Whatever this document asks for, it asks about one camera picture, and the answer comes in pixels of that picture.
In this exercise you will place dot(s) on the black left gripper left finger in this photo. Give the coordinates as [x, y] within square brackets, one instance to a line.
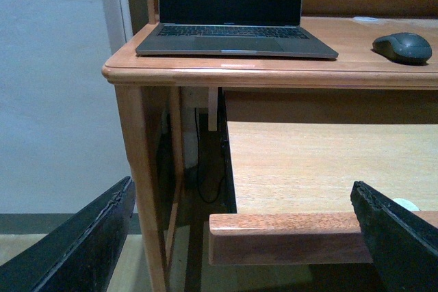
[82, 253]

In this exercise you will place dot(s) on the wooden desk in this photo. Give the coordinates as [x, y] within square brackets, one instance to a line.
[145, 86]

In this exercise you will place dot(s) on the dark grey logi mouse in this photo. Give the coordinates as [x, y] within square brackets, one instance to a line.
[403, 48]

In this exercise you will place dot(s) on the wooden keyboard tray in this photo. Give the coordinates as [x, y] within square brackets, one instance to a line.
[292, 158]

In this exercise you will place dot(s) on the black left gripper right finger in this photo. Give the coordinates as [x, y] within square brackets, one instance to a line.
[402, 245]

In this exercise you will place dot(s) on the grey open laptop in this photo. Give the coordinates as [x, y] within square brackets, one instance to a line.
[268, 28]

